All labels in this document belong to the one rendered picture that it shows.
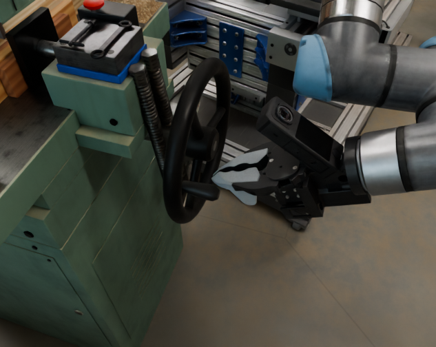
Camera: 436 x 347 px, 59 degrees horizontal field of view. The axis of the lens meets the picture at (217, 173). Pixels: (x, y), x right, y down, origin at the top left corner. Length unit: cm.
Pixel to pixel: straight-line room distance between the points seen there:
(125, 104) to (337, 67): 29
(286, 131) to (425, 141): 14
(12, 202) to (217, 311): 94
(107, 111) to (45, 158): 11
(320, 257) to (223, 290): 38
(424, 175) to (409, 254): 119
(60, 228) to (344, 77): 49
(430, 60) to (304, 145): 17
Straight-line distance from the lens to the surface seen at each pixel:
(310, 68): 48
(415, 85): 50
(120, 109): 59
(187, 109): 55
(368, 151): 46
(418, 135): 46
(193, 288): 141
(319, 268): 149
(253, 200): 55
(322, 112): 172
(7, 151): 61
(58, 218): 67
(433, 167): 45
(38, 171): 60
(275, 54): 108
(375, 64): 49
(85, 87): 59
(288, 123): 45
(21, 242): 77
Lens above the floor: 129
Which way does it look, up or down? 49 degrees down
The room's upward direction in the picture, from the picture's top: straight up
